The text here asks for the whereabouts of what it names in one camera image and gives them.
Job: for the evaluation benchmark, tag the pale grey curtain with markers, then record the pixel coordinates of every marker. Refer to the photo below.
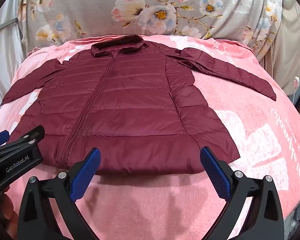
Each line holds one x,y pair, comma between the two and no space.
5,62

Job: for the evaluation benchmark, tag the grey floral bedsheet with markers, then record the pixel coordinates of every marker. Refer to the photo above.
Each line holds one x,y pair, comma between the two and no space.
102,7

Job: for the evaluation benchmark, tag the maroon puffer jacket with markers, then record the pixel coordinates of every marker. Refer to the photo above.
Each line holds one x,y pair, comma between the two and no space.
130,105

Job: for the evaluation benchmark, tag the pink printed blanket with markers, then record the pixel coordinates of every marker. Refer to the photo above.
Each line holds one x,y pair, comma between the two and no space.
252,135

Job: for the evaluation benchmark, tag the beige cloth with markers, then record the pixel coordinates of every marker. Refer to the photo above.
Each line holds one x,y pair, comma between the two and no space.
292,35

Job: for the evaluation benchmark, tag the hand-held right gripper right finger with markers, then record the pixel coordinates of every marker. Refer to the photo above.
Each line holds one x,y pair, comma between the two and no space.
213,172

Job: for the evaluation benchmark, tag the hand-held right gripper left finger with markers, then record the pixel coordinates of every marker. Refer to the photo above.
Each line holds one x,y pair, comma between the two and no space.
88,170

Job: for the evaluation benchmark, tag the person's left hand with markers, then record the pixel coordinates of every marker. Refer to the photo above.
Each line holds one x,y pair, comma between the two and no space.
10,210

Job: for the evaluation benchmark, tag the grey bar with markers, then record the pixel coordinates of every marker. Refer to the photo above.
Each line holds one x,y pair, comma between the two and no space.
3,25

